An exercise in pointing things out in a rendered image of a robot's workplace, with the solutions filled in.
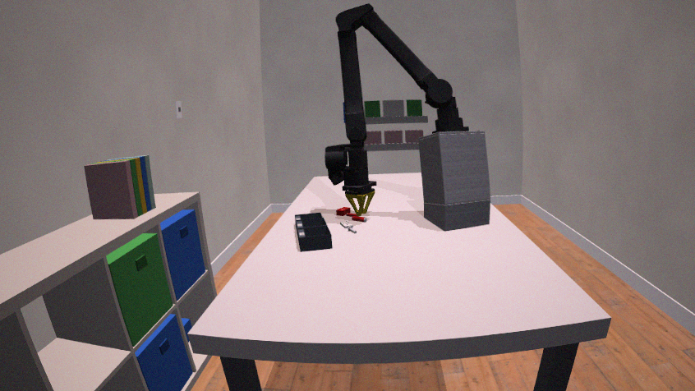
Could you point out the dark grey open-top bin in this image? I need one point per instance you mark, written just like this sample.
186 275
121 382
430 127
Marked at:
313 225

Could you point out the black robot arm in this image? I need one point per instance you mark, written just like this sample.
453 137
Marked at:
439 91

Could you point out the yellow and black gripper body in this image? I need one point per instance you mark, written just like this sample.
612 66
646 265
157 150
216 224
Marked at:
362 185

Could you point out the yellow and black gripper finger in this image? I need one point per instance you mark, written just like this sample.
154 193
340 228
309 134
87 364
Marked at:
370 196
362 199

